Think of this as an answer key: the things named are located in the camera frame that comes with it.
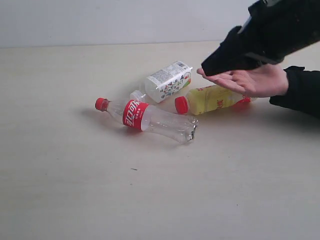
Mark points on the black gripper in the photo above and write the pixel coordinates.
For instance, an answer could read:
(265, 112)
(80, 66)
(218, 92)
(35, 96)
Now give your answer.
(275, 29)

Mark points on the person's open bare hand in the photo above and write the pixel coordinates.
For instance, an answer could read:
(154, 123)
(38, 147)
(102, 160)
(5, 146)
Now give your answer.
(265, 81)

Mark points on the yellow juice bottle red cap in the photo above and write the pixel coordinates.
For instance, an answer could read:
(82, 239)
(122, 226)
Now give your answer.
(198, 101)

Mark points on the square clear bottle floral label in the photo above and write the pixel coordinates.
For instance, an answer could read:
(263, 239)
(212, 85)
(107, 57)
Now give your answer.
(163, 83)

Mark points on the clear cola bottle red label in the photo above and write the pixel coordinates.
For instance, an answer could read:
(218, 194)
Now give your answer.
(146, 117)

